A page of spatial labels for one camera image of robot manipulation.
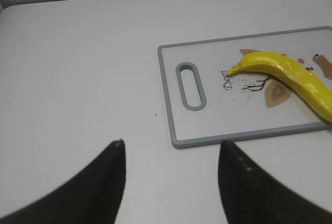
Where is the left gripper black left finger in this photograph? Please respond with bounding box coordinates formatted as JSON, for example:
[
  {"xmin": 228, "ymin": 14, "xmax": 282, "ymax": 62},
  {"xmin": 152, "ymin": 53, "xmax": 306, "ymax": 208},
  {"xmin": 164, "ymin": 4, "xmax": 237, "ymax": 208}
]
[{"xmin": 1, "ymin": 139, "xmax": 127, "ymax": 223}]

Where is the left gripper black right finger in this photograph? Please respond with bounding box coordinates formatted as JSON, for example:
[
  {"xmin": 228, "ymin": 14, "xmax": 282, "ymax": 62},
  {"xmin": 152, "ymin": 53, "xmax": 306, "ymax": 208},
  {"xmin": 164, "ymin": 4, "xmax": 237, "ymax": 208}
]
[{"xmin": 218, "ymin": 141, "xmax": 331, "ymax": 223}]

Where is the yellow plastic banana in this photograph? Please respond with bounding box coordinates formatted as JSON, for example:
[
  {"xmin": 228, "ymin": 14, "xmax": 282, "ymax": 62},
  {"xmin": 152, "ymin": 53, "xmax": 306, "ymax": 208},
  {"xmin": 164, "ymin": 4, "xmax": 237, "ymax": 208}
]
[{"xmin": 228, "ymin": 51, "xmax": 331, "ymax": 122}]

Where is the white grey-rimmed cutting board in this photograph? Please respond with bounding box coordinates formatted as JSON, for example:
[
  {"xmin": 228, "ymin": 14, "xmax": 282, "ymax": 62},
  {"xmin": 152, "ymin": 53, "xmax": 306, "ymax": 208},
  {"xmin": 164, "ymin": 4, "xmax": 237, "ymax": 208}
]
[{"xmin": 157, "ymin": 26, "xmax": 331, "ymax": 148}]

